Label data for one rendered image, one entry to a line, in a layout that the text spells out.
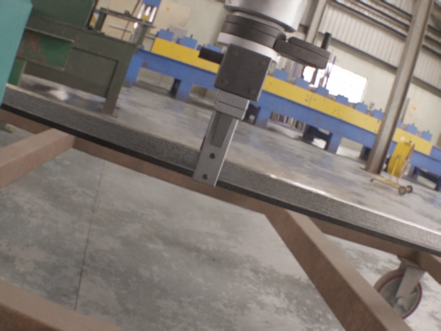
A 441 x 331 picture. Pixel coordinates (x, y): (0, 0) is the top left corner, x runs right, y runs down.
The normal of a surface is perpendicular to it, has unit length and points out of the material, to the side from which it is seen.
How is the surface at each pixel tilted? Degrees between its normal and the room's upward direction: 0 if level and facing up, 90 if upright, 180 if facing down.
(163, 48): 90
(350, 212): 75
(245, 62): 90
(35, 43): 90
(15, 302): 0
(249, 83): 90
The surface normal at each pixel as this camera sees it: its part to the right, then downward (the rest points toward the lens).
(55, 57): 0.17, 0.20
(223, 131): -0.14, 0.60
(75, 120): 0.11, -0.10
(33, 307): 0.33, -0.93
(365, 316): -0.94, -0.30
